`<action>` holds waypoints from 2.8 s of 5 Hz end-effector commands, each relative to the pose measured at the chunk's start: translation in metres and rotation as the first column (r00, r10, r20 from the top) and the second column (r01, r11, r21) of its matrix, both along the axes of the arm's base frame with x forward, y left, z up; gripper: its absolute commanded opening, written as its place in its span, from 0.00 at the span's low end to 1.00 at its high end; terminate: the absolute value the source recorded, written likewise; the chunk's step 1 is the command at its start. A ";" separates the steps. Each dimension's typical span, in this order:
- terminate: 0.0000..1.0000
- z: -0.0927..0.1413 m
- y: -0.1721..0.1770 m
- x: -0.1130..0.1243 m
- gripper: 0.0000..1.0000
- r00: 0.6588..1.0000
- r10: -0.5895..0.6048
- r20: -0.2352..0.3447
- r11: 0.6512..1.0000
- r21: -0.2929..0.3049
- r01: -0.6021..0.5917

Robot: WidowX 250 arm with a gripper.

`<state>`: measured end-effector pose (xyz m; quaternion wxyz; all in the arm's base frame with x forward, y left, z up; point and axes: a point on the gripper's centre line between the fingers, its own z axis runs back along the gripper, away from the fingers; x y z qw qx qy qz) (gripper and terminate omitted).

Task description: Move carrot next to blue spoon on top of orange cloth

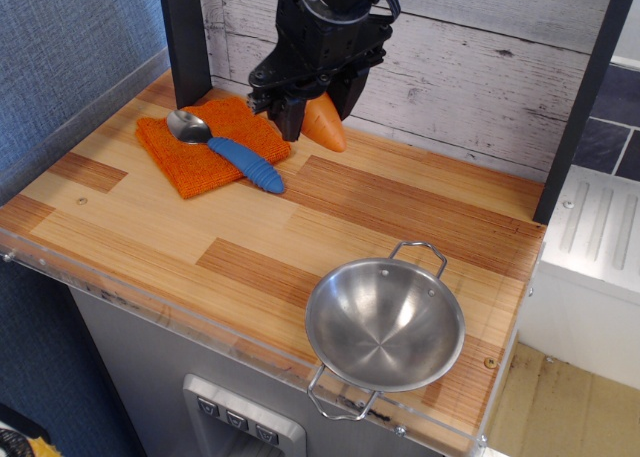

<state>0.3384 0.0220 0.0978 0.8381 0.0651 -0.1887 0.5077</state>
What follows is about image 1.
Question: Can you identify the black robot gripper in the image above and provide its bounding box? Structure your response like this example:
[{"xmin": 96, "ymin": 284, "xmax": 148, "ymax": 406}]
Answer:
[{"xmin": 249, "ymin": 0, "xmax": 401, "ymax": 142}]

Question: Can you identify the orange plastic toy carrot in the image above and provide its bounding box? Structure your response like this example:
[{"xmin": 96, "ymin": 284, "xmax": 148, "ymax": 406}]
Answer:
[{"xmin": 301, "ymin": 93, "xmax": 347, "ymax": 152}]

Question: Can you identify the orange knitted cloth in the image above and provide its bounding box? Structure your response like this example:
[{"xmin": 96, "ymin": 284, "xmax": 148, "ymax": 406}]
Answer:
[{"xmin": 135, "ymin": 95, "xmax": 293, "ymax": 201}]

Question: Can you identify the grey toy fridge dispenser panel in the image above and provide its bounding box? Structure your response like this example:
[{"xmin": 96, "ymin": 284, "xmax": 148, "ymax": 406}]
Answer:
[{"xmin": 183, "ymin": 374, "xmax": 307, "ymax": 456}]

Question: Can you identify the white toy sink unit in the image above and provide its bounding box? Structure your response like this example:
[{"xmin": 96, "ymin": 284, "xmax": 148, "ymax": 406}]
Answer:
[{"xmin": 518, "ymin": 166, "xmax": 639, "ymax": 387}]

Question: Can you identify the clear acrylic table edge guard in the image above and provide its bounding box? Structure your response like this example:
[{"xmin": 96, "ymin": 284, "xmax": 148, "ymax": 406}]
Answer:
[{"xmin": 1, "ymin": 231, "xmax": 525, "ymax": 456}]

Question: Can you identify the yellow object at floor corner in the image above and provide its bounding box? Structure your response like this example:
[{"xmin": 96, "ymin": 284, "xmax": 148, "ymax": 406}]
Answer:
[{"xmin": 1, "ymin": 428, "xmax": 62, "ymax": 457}]

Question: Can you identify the blue handled metal spoon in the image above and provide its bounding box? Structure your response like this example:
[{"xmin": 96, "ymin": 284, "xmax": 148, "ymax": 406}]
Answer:
[{"xmin": 166, "ymin": 110, "xmax": 285, "ymax": 194}]

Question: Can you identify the stainless steel two-handled bowl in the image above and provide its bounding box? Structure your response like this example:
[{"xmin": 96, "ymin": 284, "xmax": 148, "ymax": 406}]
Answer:
[{"xmin": 305, "ymin": 253, "xmax": 466, "ymax": 422}]

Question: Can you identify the dark grey right post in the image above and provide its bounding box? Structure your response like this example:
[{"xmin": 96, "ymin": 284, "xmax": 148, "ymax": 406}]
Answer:
[{"xmin": 533, "ymin": 0, "xmax": 633, "ymax": 225}]

